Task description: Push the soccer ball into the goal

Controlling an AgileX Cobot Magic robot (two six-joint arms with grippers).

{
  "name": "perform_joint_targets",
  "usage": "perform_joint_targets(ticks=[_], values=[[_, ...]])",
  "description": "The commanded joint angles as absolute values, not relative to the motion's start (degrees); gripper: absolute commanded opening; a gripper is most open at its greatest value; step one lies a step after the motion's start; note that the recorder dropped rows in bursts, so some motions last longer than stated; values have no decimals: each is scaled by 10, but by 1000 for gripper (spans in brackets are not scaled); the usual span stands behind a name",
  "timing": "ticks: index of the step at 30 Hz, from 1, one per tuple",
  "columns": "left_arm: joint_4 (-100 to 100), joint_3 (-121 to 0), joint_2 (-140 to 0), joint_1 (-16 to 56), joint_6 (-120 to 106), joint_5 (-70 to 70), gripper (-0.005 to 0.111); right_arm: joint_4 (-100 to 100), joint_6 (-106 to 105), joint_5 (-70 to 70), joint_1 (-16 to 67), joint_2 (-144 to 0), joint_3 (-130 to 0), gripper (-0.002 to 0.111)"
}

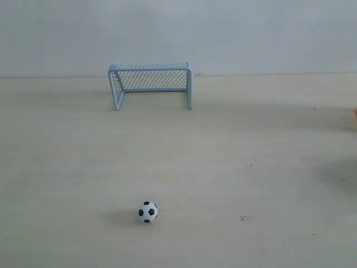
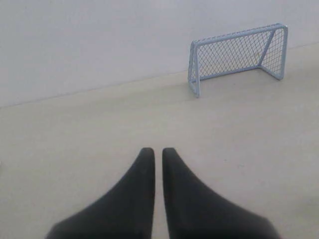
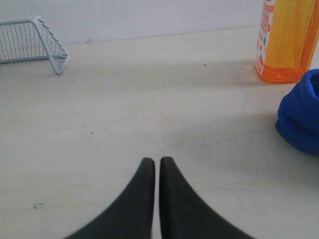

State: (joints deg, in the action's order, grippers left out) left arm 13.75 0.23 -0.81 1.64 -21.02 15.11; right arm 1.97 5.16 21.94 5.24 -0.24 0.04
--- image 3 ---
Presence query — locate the blue cloth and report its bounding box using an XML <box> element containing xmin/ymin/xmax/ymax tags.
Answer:
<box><xmin>275</xmin><ymin>69</ymin><xmax>319</xmax><ymax>155</ymax></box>

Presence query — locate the white miniature soccer goal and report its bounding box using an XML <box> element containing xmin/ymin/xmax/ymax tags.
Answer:
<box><xmin>0</xmin><ymin>16</ymin><xmax>70</xmax><ymax>75</ymax></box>

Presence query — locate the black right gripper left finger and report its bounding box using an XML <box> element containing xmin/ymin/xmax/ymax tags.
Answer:
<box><xmin>68</xmin><ymin>158</ymin><xmax>156</xmax><ymax>239</ymax></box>

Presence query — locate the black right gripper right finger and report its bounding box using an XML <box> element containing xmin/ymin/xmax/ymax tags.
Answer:
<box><xmin>159</xmin><ymin>156</ymin><xmax>252</xmax><ymax>239</ymax></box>

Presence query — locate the orange plastic bottle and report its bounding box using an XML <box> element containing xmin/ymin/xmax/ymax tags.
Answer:
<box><xmin>255</xmin><ymin>0</ymin><xmax>319</xmax><ymax>84</ymax></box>

